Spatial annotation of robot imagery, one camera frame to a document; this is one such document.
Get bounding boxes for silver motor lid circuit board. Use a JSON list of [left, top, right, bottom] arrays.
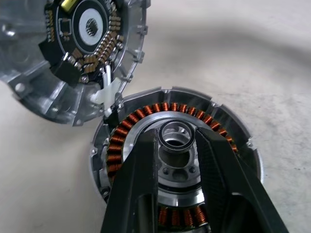
[[0, 0, 149, 127]]

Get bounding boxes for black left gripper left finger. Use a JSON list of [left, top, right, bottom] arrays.
[[100, 128, 160, 233]]

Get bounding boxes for white motor wire bundle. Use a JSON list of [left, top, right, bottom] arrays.
[[91, 65, 121, 115]]

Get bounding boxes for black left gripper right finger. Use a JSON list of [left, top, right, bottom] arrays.
[[195, 127, 290, 233]]

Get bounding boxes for silver motor housing copper windings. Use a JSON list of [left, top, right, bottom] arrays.
[[89, 85, 263, 233]]

